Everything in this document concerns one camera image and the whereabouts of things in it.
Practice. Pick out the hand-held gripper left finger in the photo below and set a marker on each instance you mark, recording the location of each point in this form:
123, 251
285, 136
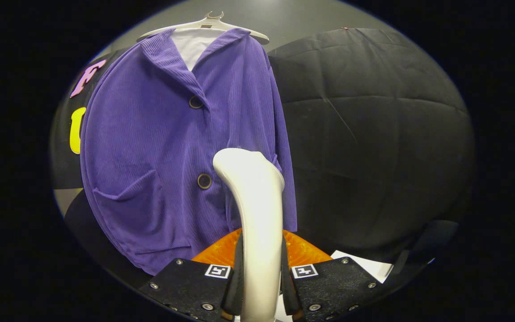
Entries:
238, 281

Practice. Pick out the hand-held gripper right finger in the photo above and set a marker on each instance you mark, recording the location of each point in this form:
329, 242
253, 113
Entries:
287, 281

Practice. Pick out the white undershirt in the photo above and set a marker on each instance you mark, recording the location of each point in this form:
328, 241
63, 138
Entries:
195, 44

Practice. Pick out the beige clothes hanger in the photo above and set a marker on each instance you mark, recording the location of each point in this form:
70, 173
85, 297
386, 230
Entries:
213, 22

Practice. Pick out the white paper sheet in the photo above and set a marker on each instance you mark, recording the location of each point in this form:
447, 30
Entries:
373, 267

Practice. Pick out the black backdrop cloth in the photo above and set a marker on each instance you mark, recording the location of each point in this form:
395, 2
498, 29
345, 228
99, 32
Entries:
63, 170
373, 147

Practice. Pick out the grey cabinet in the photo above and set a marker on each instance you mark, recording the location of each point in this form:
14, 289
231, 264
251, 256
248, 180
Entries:
67, 199

